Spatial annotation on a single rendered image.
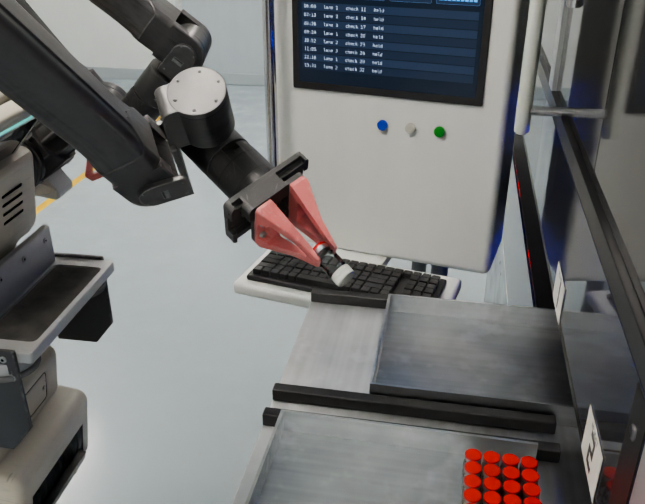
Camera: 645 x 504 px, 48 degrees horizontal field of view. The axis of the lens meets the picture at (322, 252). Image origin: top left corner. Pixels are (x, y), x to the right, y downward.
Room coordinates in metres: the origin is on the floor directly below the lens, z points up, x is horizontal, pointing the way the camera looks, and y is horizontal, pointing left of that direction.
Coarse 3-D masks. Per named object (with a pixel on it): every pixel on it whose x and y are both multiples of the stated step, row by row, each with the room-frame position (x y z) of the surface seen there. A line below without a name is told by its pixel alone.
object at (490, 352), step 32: (384, 320) 1.00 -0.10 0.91; (416, 320) 1.05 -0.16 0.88; (448, 320) 1.05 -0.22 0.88; (480, 320) 1.05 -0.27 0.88; (512, 320) 1.05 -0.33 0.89; (544, 320) 1.04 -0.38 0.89; (384, 352) 0.96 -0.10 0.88; (416, 352) 0.96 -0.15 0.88; (448, 352) 0.96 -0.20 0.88; (480, 352) 0.96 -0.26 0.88; (512, 352) 0.96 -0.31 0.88; (544, 352) 0.96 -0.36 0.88; (384, 384) 0.83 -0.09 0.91; (416, 384) 0.87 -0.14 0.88; (448, 384) 0.87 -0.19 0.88; (480, 384) 0.87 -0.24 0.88; (512, 384) 0.87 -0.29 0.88; (544, 384) 0.87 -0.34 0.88
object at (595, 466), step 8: (592, 416) 0.60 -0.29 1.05; (592, 424) 0.60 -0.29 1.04; (584, 432) 0.62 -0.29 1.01; (584, 440) 0.61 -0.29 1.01; (584, 448) 0.61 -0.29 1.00; (592, 448) 0.58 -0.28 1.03; (600, 448) 0.55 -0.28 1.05; (584, 456) 0.60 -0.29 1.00; (600, 456) 0.54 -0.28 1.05; (592, 464) 0.56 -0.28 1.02; (600, 464) 0.54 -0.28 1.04; (592, 472) 0.56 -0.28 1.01; (592, 480) 0.55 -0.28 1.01; (592, 488) 0.55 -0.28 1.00; (592, 496) 0.54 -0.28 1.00
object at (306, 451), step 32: (288, 416) 0.77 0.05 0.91; (320, 416) 0.76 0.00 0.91; (288, 448) 0.74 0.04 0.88; (320, 448) 0.74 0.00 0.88; (352, 448) 0.74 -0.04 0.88; (384, 448) 0.74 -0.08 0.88; (416, 448) 0.74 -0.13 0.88; (448, 448) 0.73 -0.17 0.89; (480, 448) 0.72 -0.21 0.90; (512, 448) 0.71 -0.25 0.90; (256, 480) 0.65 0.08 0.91; (288, 480) 0.68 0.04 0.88; (320, 480) 0.68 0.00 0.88; (352, 480) 0.68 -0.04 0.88; (384, 480) 0.68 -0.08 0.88; (416, 480) 0.68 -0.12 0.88; (448, 480) 0.68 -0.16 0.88
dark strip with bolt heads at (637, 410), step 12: (636, 396) 0.49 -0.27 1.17; (636, 408) 0.48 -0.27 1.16; (636, 420) 0.48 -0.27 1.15; (636, 432) 0.47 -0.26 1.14; (624, 444) 0.49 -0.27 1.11; (636, 444) 0.46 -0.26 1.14; (624, 456) 0.48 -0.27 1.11; (636, 456) 0.45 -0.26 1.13; (624, 468) 0.47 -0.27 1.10; (624, 480) 0.47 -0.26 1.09; (612, 492) 0.49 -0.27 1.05; (624, 492) 0.46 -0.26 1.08
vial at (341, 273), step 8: (320, 248) 0.64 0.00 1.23; (328, 248) 0.64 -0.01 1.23; (320, 256) 0.63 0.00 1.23; (328, 256) 0.63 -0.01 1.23; (336, 256) 0.63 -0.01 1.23; (320, 264) 0.63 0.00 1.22; (328, 264) 0.62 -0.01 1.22; (336, 264) 0.62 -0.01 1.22; (344, 264) 0.62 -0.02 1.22; (328, 272) 0.62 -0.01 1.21; (336, 272) 0.62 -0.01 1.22; (344, 272) 0.61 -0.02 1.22; (352, 272) 0.62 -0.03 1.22; (336, 280) 0.61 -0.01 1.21; (344, 280) 0.61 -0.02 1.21
